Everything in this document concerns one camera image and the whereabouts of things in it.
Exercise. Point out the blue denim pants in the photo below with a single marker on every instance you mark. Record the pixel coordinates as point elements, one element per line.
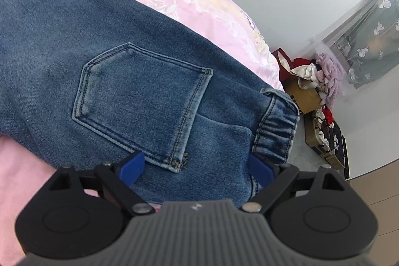
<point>131,76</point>

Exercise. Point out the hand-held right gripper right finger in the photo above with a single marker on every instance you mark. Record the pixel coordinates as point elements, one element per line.
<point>261,168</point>

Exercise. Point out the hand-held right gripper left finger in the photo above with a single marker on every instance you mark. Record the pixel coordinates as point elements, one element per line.
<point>132,167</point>

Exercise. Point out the white crumpled cloth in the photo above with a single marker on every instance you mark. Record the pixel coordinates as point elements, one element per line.
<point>307,76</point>

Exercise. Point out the red cloth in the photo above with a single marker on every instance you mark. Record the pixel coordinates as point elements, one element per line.
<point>285,65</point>

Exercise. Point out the olive storage box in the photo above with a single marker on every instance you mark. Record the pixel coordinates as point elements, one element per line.
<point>321,141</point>

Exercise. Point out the pink floral bed blanket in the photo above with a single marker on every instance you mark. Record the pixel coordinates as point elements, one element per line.
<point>193,4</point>

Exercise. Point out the grey patterned curtain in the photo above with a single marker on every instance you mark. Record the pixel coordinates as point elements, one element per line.
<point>371,35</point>

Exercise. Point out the lilac fluffy cloth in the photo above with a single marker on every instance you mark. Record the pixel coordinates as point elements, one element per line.
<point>330,79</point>

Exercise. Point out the brown cardboard box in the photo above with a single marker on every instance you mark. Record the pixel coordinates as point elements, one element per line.
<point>304,97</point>

